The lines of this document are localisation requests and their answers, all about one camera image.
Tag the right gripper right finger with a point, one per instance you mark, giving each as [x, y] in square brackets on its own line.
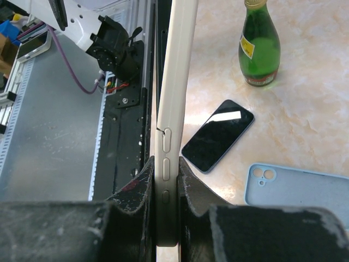
[211, 229]

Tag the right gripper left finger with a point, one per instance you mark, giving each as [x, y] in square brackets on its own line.
[120, 228]

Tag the bare black phone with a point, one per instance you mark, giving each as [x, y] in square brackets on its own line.
[217, 135]

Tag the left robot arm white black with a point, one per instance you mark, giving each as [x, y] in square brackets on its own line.
[96, 34]

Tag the green glass bottle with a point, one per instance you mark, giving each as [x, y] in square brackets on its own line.
[259, 48]

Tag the phones on back shelf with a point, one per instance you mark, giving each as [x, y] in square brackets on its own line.
[34, 42]

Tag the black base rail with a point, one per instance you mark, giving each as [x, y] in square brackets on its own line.
[125, 135]

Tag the white slotted cable duct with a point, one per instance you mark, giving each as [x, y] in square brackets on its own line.
[103, 91]

